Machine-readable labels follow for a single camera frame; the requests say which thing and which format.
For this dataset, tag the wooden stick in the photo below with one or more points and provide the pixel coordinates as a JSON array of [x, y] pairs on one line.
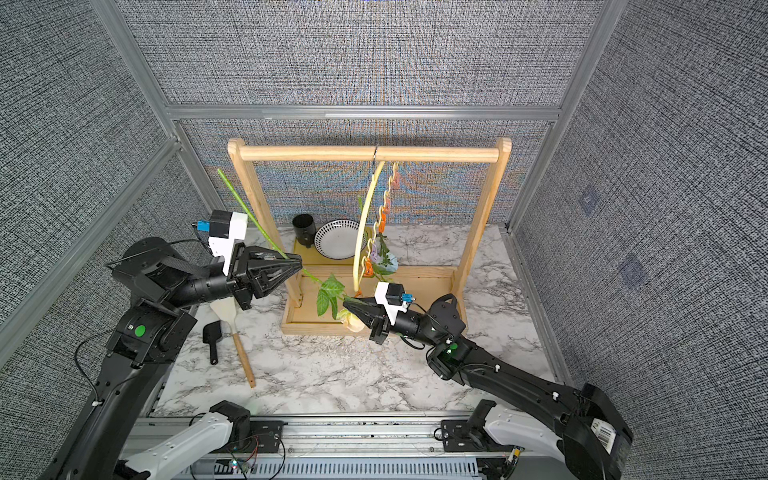
[[244, 360]]

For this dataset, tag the black mug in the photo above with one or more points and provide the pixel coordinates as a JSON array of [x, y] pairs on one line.
[[305, 229]]

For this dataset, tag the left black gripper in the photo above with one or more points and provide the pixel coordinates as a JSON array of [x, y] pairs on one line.
[[246, 283]]

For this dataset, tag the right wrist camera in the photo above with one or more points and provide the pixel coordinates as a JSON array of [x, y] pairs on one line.
[[393, 298]]

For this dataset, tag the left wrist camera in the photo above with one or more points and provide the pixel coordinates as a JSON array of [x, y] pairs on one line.
[[225, 229]]

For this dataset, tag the small black scoop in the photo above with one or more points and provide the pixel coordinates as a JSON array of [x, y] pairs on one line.
[[211, 336]]

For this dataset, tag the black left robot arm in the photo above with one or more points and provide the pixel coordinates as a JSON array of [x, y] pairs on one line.
[[141, 350]]

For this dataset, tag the wooden clothes rack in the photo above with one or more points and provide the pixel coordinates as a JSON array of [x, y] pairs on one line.
[[302, 316]]

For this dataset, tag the purple clothespin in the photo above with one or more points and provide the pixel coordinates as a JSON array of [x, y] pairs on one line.
[[374, 256]]

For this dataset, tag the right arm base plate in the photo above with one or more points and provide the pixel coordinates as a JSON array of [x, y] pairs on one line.
[[459, 436]]

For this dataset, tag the peach rose with stem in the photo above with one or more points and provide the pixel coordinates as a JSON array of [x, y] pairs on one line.
[[331, 291]]

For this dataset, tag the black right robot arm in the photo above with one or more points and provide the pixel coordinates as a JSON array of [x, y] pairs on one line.
[[589, 431]]

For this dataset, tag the cream rose with stem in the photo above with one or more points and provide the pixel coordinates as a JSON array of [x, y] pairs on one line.
[[369, 239]]

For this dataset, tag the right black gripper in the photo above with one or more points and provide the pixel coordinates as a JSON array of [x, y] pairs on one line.
[[373, 309]]

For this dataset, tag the white patterned plate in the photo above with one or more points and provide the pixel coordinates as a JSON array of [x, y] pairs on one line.
[[337, 239]]

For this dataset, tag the blue flower with stem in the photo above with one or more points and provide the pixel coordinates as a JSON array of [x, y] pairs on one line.
[[389, 261]]

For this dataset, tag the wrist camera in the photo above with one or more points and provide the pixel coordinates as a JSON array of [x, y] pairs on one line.
[[225, 229], [393, 298]]

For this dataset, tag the pink clothespin top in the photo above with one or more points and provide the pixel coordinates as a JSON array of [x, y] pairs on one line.
[[395, 180]]

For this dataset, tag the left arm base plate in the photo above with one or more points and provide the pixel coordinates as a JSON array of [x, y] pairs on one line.
[[263, 437]]

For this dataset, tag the yellow tray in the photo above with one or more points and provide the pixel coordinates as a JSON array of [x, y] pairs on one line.
[[312, 257]]

